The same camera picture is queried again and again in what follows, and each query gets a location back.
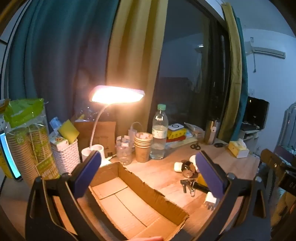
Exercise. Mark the person's left hand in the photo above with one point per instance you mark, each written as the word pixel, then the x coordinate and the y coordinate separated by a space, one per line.
pixel 148 239

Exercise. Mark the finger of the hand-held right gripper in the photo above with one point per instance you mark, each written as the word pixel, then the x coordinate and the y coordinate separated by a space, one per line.
pixel 275 164

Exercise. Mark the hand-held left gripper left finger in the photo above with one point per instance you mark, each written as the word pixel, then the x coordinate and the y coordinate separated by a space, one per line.
pixel 87 172

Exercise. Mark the yellow sponge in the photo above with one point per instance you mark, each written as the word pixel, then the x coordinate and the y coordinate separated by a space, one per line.
pixel 69 132

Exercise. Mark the red book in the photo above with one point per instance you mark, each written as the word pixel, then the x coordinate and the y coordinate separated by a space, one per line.
pixel 175 139

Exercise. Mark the white pill bottle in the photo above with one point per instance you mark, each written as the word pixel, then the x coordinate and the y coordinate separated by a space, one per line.
pixel 178 167

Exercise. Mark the yellow tissue box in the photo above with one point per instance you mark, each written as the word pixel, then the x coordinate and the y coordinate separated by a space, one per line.
pixel 237 149

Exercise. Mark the brown cardboard box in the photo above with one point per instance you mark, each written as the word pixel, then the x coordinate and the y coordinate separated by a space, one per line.
pixel 129 208

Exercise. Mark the dark glass window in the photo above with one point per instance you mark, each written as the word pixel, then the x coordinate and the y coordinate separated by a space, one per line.
pixel 185 69

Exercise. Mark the clear water bottle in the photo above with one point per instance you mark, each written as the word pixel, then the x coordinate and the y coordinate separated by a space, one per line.
pixel 159 139

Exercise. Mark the small black object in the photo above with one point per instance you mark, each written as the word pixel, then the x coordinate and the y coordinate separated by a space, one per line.
pixel 219 145

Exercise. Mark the clear jar with stickers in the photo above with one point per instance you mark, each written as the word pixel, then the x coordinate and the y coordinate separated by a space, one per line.
pixel 124 155

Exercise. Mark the stack of brown paper cups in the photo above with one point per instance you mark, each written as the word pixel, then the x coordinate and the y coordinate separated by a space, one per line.
pixel 143 153

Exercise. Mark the white air conditioner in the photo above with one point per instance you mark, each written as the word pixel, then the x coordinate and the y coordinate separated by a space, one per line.
pixel 268 52

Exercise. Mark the black monitor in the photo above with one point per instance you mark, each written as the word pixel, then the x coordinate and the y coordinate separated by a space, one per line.
pixel 256 111

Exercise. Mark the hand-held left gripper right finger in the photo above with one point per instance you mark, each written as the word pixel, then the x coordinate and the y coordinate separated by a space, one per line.
pixel 211 176

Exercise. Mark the teal curtain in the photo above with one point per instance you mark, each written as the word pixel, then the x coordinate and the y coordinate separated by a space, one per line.
pixel 244 92
pixel 57 58

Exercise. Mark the white woven basket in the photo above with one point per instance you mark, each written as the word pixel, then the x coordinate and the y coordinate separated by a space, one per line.
pixel 67 157

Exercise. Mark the white cabinet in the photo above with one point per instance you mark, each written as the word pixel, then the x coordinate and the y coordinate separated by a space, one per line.
pixel 248 136

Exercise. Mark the grey ribbed appliance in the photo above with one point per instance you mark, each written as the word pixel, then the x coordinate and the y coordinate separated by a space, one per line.
pixel 289 125

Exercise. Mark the white desk lamp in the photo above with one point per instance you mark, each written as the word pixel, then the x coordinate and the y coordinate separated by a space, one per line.
pixel 115 93

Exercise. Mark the bunch of keys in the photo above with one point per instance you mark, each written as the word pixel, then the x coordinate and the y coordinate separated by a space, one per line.
pixel 187 185

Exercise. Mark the steel tumbler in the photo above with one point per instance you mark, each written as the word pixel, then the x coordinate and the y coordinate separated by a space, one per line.
pixel 210 134

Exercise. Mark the yellow curtain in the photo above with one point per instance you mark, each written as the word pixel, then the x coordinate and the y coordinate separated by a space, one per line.
pixel 134 58
pixel 232 81

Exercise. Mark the white charger plug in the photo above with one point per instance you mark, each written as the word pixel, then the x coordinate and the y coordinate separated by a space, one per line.
pixel 211 200

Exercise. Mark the brown cardboard lamp packaging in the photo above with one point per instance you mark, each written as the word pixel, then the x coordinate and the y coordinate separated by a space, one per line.
pixel 105 136

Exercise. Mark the black scissors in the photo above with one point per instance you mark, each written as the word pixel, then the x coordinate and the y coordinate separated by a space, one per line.
pixel 195 146

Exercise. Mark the white printed box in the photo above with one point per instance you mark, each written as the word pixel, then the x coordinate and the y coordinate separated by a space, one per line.
pixel 59 140

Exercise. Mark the bagged paper cup pack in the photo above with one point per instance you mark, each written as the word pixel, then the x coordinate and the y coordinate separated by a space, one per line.
pixel 27 148

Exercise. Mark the blue and white packet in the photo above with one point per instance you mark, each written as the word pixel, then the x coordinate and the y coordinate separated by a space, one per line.
pixel 55 124

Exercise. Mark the stack of papers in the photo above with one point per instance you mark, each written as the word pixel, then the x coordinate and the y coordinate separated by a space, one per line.
pixel 194 130

